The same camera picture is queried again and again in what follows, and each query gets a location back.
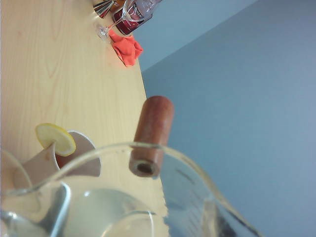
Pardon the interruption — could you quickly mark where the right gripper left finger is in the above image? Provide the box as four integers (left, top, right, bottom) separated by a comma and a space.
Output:
14, 184, 72, 237

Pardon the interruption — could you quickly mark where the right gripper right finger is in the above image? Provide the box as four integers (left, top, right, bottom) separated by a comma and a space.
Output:
202, 201, 247, 237

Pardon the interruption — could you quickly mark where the clear pineapple juice measuring cup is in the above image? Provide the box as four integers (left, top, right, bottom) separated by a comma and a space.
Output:
0, 142, 266, 237

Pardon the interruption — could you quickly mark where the beige paper cup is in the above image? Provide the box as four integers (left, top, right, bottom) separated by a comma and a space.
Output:
13, 130, 101, 190

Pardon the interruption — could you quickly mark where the yellow lemon slice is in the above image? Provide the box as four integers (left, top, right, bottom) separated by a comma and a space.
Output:
36, 122, 77, 158

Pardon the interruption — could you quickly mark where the red crumpled cloth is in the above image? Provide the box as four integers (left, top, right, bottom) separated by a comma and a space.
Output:
108, 29, 144, 68

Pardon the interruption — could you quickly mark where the empty wine glass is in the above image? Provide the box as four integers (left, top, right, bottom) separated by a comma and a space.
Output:
95, 0, 135, 44

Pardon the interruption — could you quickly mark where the red liquid bottle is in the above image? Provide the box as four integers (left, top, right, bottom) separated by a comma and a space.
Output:
112, 0, 163, 37

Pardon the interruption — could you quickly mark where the shiny metal jigger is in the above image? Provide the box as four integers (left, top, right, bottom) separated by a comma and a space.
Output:
92, 0, 117, 18

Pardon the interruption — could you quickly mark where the brown wooden handle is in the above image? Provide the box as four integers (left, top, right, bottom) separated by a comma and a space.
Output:
128, 95, 175, 178

